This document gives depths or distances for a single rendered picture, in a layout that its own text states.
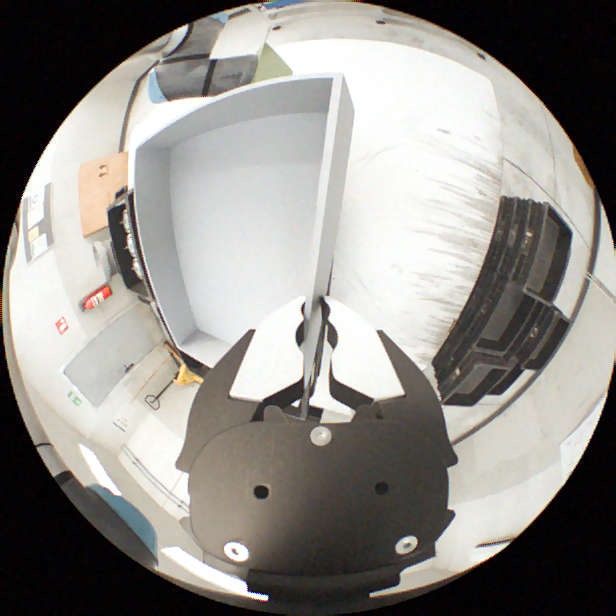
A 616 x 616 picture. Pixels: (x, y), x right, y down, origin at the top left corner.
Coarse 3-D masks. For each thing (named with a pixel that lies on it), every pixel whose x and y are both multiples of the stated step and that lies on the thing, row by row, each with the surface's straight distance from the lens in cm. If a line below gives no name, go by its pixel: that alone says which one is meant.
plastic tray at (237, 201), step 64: (192, 128) 20; (256, 128) 17; (320, 128) 15; (192, 192) 22; (256, 192) 16; (320, 192) 9; (192, 256) 24; (256, 256) 17; (320, 256) 10; (192, 320) 31; (256, 320) 21; (320, 320) 17
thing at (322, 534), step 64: (256, 448) 6; (320, 448) 6; (384, 448) 6; (192, 512) 6; (256, 512) 6; (320, 512) 5; (384, 512) 6; (448, 512) 7; (256, 576) 6; (320, 576) 6; (384, 576) 6
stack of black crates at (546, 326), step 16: (544, 304) 132; (528, 320) 138; (544, 320) 131; (560, 320) 156; (528, 336) 136; (544, 336) 130; (560, 336) 154; (528, 352) 135; (544, 352) 160; (528, 368) 144
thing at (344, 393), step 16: (320, 304) 14; (336, 304) 11; (336, 320) 10; (352, 320) 10; (336, 336) 9; (352, 336) 9; (368, 336) 9; (336, 352) 8; (352, 352) 8; (368, 352) 8; (384, 352) 8; (336, 368) 7; (352, 368) 7; (368, 368) 8; (384, 368) 8; (336, 384) 7; (352, 384) 7; (368, 384) 7; (384, 384) 7; (400, 384) 8; (336, 400) 8; (352, 400) 8; (368, 400) 7; (352, 416) 10
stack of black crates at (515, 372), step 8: (512, 352) 149; (504, 360) 146; (512, 360) 166; (512, 368) 176; (520, 368) 170; (504, 376) 179; (512, 376) 175; (504, 384) 179; (512, 384) 175; (496, 392) 177; (504, 392) 179
